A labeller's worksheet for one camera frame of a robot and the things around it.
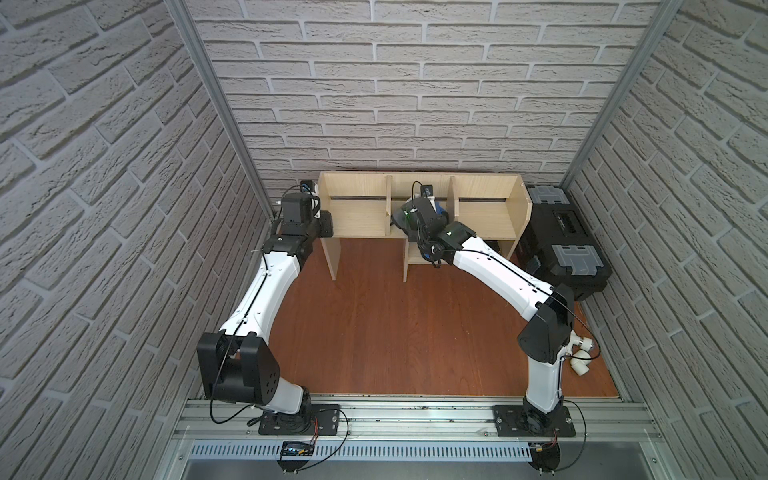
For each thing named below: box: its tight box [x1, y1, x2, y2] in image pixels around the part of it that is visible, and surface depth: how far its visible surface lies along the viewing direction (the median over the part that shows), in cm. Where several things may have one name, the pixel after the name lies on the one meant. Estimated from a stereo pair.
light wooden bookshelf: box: [318, 172, 532, 282], surface depth 85 cm
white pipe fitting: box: [570, 330, 593, 377], surface depth 85 cm
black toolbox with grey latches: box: [510, 184, 613, 301], surface depth 91 cm
